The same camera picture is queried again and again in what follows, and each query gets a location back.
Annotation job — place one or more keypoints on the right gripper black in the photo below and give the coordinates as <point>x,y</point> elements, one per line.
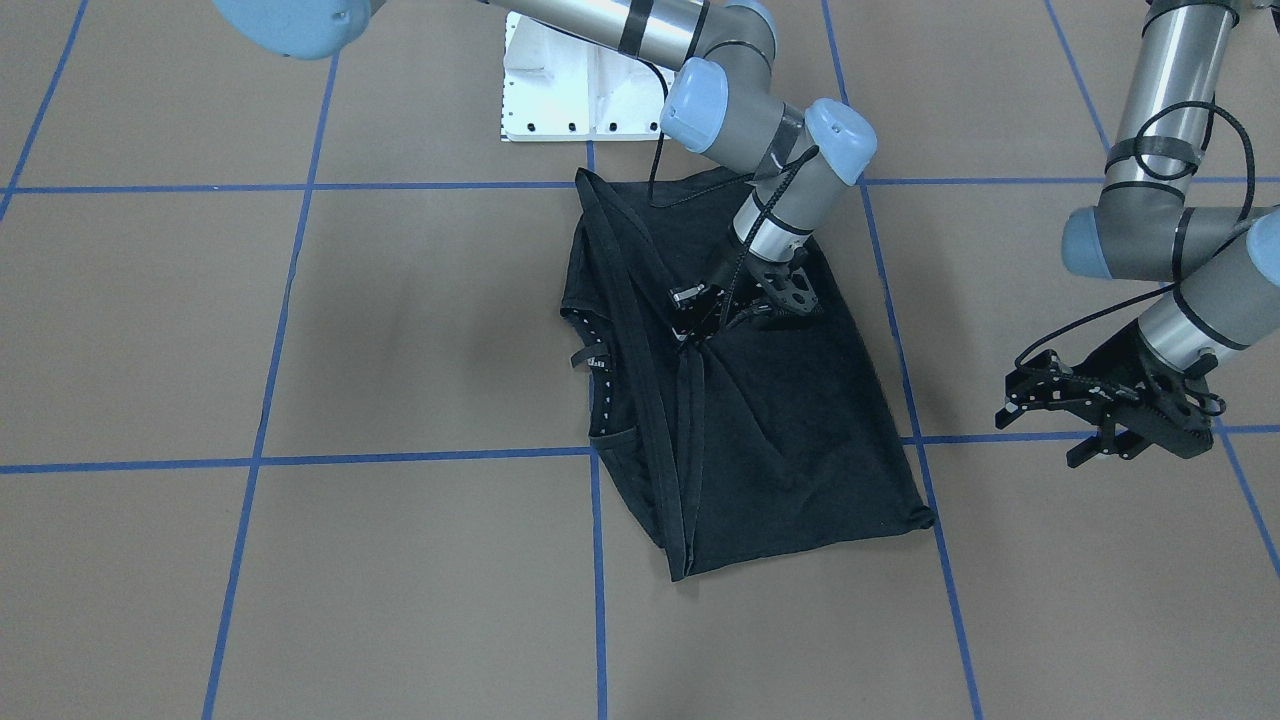
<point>727,284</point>

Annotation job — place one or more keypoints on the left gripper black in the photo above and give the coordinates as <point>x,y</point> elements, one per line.
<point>1112,367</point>

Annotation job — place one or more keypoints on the black t-shirt with logo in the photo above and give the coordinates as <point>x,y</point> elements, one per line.
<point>750,444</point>

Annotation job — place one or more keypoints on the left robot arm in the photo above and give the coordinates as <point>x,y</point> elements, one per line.
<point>1218,265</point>

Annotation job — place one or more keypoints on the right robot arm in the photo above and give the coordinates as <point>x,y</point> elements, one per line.
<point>720,106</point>

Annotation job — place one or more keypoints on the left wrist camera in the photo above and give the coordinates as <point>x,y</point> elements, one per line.
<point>1047,383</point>

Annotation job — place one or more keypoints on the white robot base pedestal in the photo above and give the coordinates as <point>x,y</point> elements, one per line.
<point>559,88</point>

